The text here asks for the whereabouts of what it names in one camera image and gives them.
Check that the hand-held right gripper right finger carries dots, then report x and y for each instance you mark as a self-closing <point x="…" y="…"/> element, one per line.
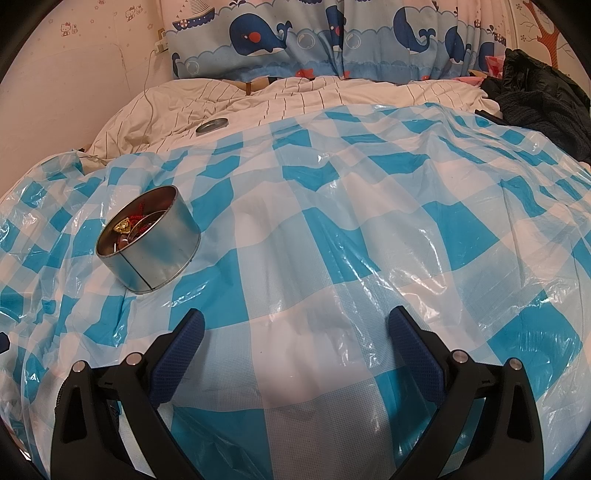
<point x="415" y="355"/>

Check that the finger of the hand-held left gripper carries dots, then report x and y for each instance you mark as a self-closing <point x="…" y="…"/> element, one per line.
<point x="3" y="342"/>

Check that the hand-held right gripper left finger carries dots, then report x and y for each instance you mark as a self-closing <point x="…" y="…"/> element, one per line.
<point x="178" y="353"/>

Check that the round metal tin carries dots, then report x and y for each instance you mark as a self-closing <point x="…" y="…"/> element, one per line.
<point x="157" y="258"/>

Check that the gold triangular pendant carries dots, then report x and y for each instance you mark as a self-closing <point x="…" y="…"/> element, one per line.
<point x="123" y="226"/>

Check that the blue checked plastic sheet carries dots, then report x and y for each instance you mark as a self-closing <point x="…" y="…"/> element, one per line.
<point x="346" y="230"/>

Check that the round metal tin lid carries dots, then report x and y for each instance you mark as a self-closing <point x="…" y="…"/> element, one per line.
<point x="211" y="126"/>

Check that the white striped quilt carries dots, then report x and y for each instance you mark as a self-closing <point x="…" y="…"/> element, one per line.
<point x="300" y="99"/>

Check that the black clothing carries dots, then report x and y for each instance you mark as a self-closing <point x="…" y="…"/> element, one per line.
<point x="545" y="101"/>

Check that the pink cloth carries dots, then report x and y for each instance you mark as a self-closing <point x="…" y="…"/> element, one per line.
<point x="491" y="62"/>

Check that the whale print curtain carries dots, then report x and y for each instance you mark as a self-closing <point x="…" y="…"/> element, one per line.
<point x="300" y="46"/>

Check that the white wall charger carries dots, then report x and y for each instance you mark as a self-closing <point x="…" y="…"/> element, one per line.
<point x="161" y="41"/>

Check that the cartoon cat wall sticker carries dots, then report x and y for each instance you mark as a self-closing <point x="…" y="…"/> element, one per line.
<point x="125" y="16"/>
<point x="68" y="30"/>

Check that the brown tree wall sticker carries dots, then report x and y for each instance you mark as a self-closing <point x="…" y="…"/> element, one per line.
<point x="549" y="37"/>

